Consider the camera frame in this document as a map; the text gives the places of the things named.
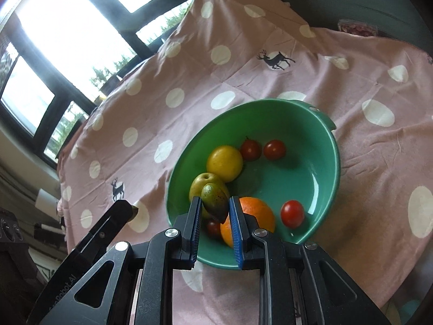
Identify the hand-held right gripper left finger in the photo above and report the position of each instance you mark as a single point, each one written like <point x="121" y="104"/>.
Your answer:
<point x="194" y="237"/>

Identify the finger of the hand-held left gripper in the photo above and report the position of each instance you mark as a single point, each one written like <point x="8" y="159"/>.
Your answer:
<point x="108" y="226"/>

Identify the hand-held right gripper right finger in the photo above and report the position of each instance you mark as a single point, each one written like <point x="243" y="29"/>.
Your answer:
<point x="236" y="237"/>

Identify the orange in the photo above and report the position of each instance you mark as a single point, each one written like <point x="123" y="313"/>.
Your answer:
<point x="257" y="215"/>

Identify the yellow-green pear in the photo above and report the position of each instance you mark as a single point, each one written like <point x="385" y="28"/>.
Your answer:
<point x="202" y="183"/>

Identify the large red cherry tomato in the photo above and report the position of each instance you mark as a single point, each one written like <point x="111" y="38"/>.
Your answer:
<point x="292" y="214"/>

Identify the yellow lemon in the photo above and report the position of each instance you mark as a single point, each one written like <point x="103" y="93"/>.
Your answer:
<point x="225" y="162"/>

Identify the green plastic basin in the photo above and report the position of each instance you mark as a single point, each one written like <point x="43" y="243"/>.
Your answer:
<point x="291" y="176"/>

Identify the black and white tool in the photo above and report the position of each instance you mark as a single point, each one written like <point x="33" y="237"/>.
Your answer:
<point x="49" y="233"/>

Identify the black box with buttons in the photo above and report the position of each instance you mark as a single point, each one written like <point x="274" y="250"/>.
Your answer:
<point x="10" y="226"/>

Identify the potted green plant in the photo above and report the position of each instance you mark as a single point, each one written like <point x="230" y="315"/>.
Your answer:
<point x="105" y="79"/>

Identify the pink polka dot tablecloth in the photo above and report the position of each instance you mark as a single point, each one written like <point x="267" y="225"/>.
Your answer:
<point x="372" y="162"/>

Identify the black framed window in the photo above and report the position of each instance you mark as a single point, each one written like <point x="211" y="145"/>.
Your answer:
<point x="67" y="34"/>

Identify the pink floral cloth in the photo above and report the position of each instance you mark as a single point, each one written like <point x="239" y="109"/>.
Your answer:
<point x="357" y="28"/>

